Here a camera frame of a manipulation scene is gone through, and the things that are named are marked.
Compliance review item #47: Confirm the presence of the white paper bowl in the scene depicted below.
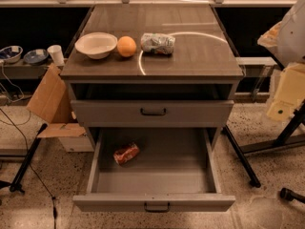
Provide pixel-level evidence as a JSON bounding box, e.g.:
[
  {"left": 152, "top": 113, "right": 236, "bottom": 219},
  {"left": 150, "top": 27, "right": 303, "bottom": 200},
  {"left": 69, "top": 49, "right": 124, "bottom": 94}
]
[{"left": 74, "top": 32, "right": 117, "bottom": 59}]

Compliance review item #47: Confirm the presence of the blue white bowl far left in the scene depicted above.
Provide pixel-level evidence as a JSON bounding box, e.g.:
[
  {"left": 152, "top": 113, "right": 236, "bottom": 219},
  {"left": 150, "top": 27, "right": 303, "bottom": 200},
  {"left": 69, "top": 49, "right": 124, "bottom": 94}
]
[{"left": 0, "top": 46, "right": 23, "bottom": 64}]

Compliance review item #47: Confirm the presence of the black floor cable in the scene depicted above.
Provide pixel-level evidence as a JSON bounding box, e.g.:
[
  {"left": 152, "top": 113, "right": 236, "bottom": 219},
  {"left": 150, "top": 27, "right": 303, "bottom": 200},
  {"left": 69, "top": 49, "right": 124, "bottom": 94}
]
[{"left": 0, "top": 108, "right": 59, "bottom": 229}]

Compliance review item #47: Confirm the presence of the blue bowl on shelf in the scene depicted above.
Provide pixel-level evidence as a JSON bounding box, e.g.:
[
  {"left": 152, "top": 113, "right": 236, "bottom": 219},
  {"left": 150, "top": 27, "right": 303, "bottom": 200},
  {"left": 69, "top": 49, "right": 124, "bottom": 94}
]
[{"left": 23, "top": 49, "right": 49, "bottom": 66}]

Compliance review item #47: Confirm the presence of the brown cardboard box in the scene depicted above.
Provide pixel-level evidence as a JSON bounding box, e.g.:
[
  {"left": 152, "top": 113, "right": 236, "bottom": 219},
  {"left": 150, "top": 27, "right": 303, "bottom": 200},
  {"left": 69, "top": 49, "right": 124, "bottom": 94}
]
[{"left": 27, "top": 64, "right": 93, "bottom": 152}]

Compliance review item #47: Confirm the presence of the crumpled green chip bag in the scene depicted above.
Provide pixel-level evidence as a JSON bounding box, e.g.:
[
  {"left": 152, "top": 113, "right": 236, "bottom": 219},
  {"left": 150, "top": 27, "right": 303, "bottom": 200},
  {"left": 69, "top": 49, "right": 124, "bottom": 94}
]
[{"left": 140, "top": 33, "right": 175, "bottom": 54}]

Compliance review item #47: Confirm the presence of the black closed drawer handle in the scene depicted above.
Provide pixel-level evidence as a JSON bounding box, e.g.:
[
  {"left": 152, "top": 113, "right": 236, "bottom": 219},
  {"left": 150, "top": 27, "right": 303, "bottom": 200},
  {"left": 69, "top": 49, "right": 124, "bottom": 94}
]
[{"left": 140, "top": 108, "right": 167, "bottom": 116}]

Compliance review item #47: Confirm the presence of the black tripod leg left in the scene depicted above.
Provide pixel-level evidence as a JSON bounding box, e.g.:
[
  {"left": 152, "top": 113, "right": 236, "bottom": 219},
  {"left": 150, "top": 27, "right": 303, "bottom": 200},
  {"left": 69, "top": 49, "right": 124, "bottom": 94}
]
[{"left": 10, "top": 135, "right": 41, "bottom": 193}]

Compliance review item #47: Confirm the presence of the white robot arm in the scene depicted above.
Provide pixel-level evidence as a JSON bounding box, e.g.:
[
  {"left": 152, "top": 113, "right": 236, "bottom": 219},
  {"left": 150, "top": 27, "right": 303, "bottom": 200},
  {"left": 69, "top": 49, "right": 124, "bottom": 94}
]
[{"left": 257, "top": 0, "right": 305, "bottom": 121}]

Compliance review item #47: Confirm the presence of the open grey drawer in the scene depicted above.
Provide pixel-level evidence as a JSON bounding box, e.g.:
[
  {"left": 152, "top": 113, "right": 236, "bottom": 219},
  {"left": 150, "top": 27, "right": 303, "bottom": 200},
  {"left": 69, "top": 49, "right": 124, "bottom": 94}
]
[{"left": 73, "top": 128, "right": 235, "bottom": 212}]

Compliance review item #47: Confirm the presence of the closed grey drawer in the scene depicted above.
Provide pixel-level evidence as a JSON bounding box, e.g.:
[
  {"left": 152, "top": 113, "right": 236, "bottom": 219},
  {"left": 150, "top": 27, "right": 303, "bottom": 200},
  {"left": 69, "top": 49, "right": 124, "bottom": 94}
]
[{"left": 71, "top": 100, "right": 234, "bottom": 128}]

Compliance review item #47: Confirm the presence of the white paper cup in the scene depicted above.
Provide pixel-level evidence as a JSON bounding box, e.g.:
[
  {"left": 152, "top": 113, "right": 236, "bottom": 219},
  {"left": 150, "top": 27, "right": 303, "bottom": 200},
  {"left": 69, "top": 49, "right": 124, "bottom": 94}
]
[{"left": 47, "top": 45, "right": 65, "bottom": 66}]

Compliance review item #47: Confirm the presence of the black open drawer handle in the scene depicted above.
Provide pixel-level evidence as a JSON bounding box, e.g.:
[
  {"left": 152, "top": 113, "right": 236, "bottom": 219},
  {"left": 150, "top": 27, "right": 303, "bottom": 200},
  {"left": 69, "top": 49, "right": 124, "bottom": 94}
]
[{"left": 144, "top": 202, "right": 171, "bottom": 213}]

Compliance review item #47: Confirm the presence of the orange fruit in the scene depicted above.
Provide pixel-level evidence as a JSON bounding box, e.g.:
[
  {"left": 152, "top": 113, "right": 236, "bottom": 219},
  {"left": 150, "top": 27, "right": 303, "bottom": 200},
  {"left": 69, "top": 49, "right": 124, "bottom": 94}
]
[{"left": 117, "top": 36, "right": 136, "bottom": 57}]

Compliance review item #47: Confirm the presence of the black stand leg right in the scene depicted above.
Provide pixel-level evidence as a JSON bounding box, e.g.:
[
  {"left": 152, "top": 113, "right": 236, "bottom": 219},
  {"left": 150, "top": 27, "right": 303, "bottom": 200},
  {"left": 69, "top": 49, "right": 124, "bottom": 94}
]
[{"left": 223, "top": 126, "right": 261, "bottom": 188}]

